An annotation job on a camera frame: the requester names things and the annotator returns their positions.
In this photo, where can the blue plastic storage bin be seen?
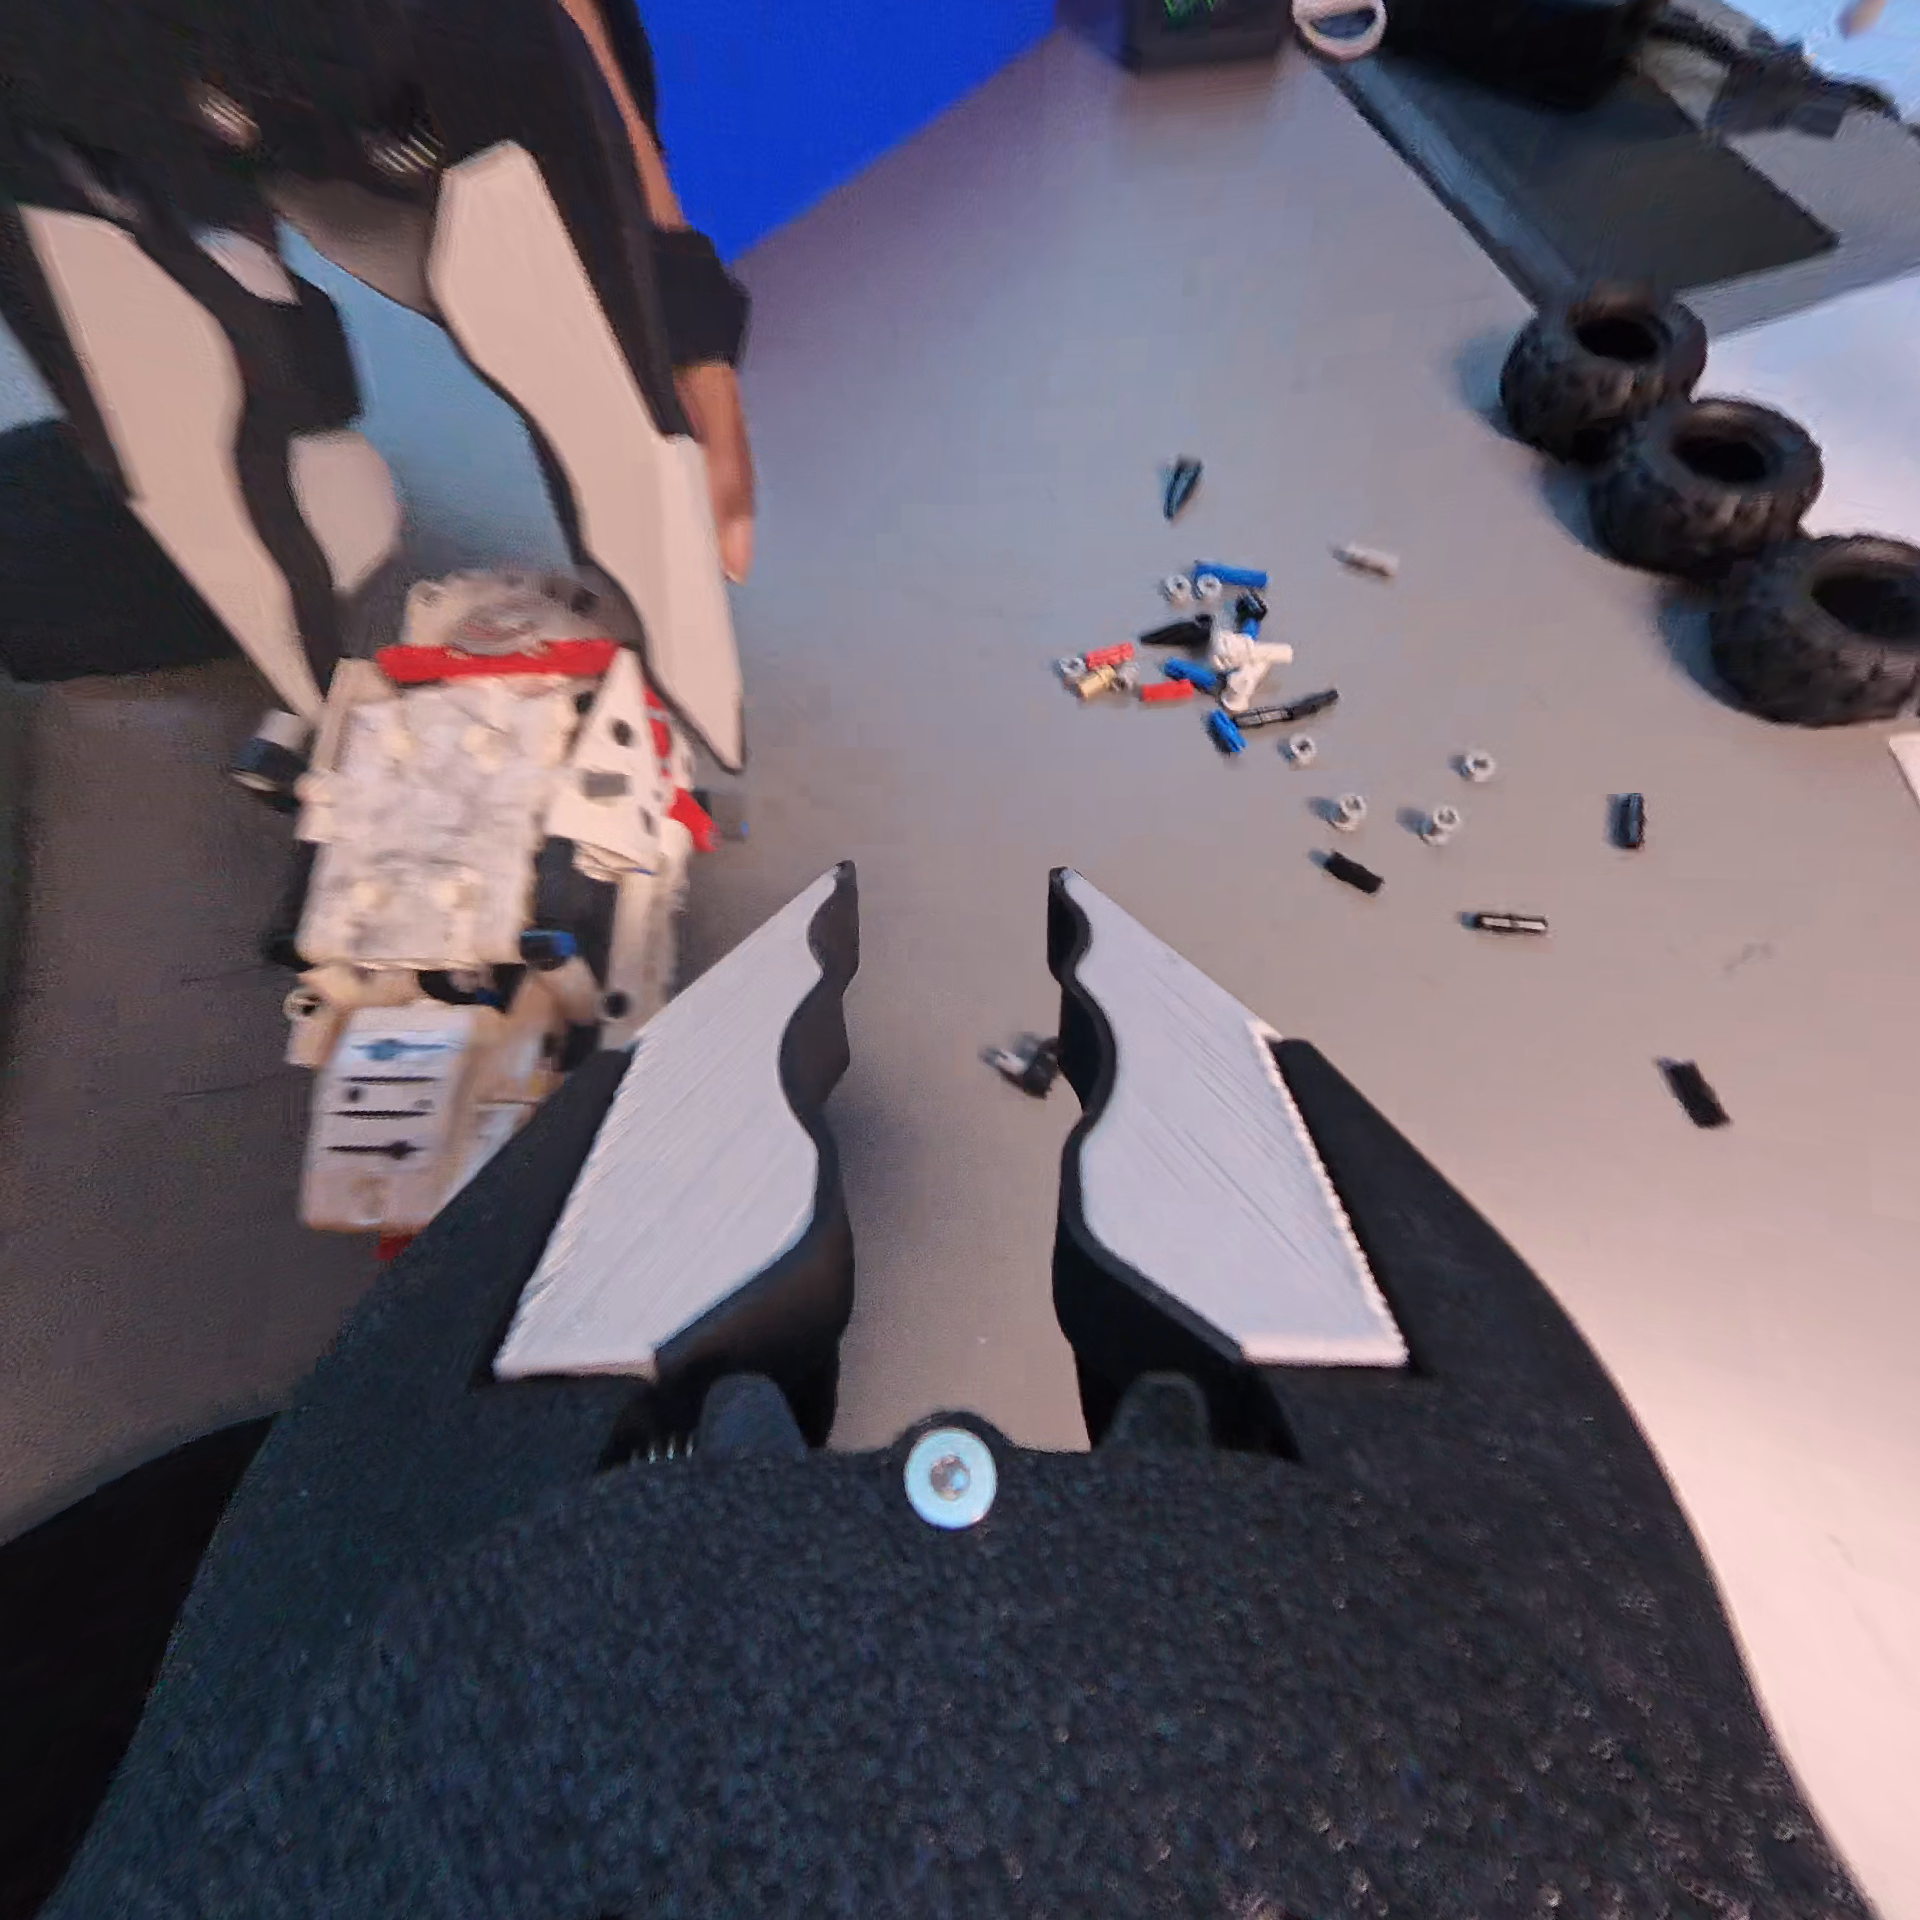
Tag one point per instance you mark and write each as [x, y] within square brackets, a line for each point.
[842, 107]

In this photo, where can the small black lego piece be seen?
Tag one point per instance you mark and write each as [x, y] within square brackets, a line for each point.
[1628, 816]

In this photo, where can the black digital timer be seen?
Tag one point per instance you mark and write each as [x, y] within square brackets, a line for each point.
[1200, 27]

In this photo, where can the white lego vehicle model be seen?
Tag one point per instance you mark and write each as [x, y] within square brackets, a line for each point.
[451, 843]

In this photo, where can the person's left hand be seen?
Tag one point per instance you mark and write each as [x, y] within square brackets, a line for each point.
[716, 451]

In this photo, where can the black and blue lego connector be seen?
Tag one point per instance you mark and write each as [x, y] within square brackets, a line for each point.
[1181, 488]

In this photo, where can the black lego pin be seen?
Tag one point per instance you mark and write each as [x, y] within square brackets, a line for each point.
[1350, 872]

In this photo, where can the small pale lego pin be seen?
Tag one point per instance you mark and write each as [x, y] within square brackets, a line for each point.
[1372, 558]

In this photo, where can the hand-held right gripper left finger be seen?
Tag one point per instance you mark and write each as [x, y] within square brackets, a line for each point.
[674, 1200]

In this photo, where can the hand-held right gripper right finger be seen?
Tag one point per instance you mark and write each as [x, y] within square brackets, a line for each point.
[1230, 1187]

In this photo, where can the small black lego connector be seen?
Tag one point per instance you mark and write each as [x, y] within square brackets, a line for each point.
[1696, 1093]

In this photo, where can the black knobby lego tire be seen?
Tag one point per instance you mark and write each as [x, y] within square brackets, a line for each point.
[1706, 488]
[1820, 631]
[1602, 374]

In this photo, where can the thin dark lego pin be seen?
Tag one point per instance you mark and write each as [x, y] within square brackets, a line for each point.
[1507, 923]

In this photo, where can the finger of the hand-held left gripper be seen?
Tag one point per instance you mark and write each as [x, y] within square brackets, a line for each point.
[180, 391]
[602, 422]

